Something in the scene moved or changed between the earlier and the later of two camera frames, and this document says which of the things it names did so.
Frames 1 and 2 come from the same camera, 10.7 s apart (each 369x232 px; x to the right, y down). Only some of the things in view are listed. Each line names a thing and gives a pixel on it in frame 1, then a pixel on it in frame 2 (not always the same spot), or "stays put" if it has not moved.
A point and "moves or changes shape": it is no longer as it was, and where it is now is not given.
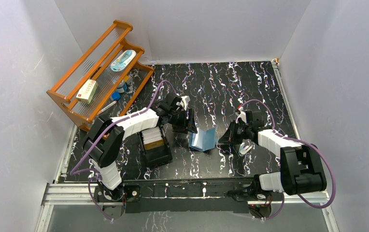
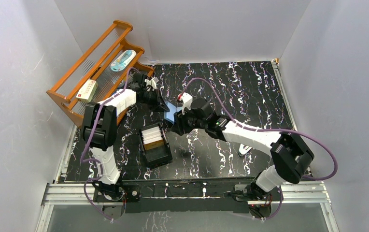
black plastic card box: [157, 154] stays put
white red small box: [86, 93] stays put
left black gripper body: [182, 121] -> [154, 98]
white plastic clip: [242, 150] stays put
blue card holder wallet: [203, 140] moves or changes shape
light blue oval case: [120, 63] stays put
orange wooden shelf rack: [106, 81] stays put
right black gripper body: [241, 132] -> [189, 122]
